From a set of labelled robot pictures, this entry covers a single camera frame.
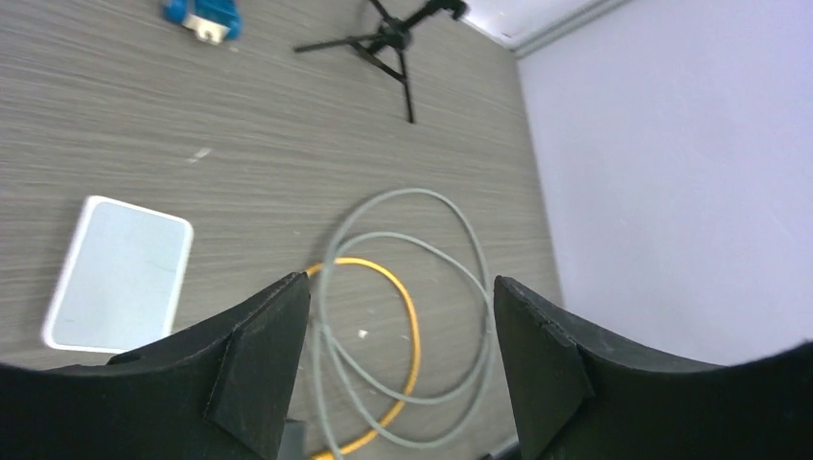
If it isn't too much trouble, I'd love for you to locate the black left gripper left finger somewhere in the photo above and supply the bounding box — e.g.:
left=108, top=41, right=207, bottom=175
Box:
left=1, top=272, right=311, bottom=459

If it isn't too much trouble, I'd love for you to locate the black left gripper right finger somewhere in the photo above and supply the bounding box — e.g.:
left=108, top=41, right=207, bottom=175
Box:
left=494, top=276, right=812, bottom=459

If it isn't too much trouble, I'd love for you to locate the white network switch box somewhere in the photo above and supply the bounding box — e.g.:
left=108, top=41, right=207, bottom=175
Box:
left=40, top=195, right=194, bottom=354

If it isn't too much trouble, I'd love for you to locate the yellow ethernet cable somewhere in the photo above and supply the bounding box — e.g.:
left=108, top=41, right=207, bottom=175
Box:
left=304, top=256, right=423, bottom=460

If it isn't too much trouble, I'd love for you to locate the grey ethernet cable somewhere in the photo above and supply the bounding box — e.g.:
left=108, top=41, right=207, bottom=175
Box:
left=311, top=187, right=498, bottom=460

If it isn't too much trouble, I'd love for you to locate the dark grey foam pad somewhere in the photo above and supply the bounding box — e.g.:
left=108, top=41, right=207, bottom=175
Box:
left=276, top=419, right=308, bottom=460

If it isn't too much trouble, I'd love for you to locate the colourful toy block tower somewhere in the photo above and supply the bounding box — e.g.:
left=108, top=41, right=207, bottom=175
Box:
left=161, top=0, right=243, bottom=45

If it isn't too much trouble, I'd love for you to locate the black tripod with silver pole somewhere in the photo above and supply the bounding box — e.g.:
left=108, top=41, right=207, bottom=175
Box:
left=292, top=0, right=469, bottom=124

